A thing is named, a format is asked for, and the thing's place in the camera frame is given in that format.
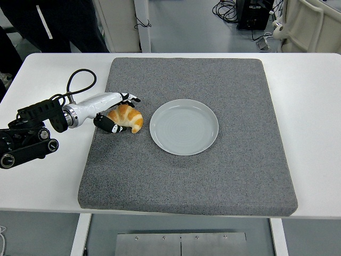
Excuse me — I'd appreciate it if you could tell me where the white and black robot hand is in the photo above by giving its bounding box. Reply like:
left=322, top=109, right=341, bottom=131
left=74, top=92, right=141, bottom=134

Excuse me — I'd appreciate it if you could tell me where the golden croissant bread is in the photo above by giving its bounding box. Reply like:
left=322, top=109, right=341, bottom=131
left=107, top=103, right=144, bottom=134

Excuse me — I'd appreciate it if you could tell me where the light grey round plate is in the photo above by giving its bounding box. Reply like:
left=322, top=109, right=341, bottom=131
left=149, top=99, right=220, bottom=156

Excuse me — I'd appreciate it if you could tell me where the grey metal plate with screws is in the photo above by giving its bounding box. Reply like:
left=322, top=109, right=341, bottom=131
left=115, top=231, right=248, bottom=256

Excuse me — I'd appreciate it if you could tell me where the white cabinet panel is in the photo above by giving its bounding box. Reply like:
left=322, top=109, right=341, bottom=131
left=92, top=0, right=152, bottom=53

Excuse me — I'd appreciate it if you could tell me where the person with white stripe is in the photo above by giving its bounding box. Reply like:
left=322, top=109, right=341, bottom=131
left=0, top=0, right=110, bottom=54

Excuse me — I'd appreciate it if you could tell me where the grey speckled foam mat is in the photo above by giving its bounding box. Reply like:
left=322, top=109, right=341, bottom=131
left=77, top=57, right=298, bottom=217

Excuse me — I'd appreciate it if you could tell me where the white table leg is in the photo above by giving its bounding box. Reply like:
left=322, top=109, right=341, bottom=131
left=269, top=218, right=290, bottom=256
left=69, top=213, right=93, bottom=256

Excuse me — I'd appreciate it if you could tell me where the small grey pedal box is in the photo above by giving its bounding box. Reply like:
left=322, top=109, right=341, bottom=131
left=256, top=37, right=271, bottom=51

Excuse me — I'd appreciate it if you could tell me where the black equipment box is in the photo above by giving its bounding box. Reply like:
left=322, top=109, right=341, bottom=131
left=236, top=0, right=275, bottom=30

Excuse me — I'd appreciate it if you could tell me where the thin black hanging cable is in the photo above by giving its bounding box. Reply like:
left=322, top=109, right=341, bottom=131
left=134, top=13, right=152, bottom=30

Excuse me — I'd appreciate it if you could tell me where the black cable bundle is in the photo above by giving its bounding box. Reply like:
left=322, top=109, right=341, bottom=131
left=212, top=0, right=239, bottom=25

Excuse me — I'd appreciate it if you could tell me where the thin white cable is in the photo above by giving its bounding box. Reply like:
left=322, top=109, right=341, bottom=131
left=0, top=225, right=7, bottom=254

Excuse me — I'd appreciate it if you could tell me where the beige moulded frame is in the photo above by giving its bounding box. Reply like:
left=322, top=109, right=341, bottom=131
left=271, top=0, right=341, bottom=54

